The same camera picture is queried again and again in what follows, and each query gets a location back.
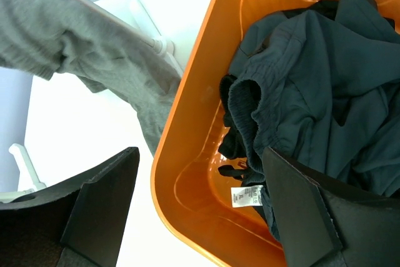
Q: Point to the dark navy shorts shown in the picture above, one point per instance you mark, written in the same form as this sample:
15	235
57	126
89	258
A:
363	52

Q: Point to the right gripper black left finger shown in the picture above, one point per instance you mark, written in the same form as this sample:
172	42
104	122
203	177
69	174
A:
77	222

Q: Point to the black shorts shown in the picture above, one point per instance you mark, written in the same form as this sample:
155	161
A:
278	93

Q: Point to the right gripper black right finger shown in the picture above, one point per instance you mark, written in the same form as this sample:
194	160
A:
324	222

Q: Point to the orange plastic basket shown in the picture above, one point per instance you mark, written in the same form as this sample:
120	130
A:
191	198

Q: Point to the grey shorts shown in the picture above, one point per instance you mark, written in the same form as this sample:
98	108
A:
93	51

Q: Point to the silver clothes rack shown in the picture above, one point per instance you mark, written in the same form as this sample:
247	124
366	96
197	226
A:
125	29

